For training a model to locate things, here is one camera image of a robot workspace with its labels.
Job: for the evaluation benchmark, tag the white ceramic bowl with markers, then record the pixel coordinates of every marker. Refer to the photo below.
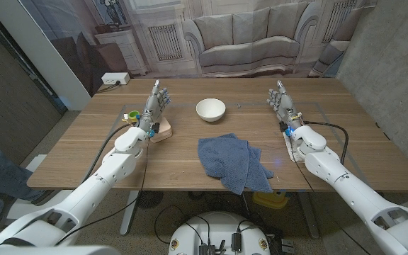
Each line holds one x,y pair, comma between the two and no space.
211,110

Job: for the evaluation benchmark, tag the blue terry towel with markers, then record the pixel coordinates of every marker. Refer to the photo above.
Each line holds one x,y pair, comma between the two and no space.
225,159

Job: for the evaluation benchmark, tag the black electronics module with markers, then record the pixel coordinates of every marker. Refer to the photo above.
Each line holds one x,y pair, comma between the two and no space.
207,250

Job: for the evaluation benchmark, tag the white power strip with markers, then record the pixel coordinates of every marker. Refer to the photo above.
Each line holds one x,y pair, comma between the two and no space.
115,78

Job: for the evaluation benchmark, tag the white table leg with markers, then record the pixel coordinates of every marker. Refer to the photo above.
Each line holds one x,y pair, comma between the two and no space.
129,216

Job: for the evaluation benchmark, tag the yellow floor object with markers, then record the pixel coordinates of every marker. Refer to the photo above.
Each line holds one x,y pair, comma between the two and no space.
269,200

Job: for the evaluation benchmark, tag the black power adapter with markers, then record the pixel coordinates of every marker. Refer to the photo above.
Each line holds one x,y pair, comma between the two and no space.
236,242

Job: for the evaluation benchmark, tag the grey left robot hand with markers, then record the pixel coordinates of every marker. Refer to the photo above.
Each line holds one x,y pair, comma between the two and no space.
152,110

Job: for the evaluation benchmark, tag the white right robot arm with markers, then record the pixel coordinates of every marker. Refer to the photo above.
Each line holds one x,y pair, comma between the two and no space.
349,184

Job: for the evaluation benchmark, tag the black round floor fan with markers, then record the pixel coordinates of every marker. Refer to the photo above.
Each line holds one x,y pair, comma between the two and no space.
149,199

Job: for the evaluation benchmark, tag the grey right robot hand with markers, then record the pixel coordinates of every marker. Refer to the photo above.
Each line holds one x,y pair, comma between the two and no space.
285,106

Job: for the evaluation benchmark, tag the printed living room backdrop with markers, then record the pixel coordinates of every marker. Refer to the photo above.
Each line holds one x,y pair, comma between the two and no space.
246,35

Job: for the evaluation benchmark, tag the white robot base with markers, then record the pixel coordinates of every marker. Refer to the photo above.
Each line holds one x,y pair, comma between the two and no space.
221,226

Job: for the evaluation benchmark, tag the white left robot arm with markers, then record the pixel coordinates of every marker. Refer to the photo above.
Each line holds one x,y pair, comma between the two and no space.
94,184

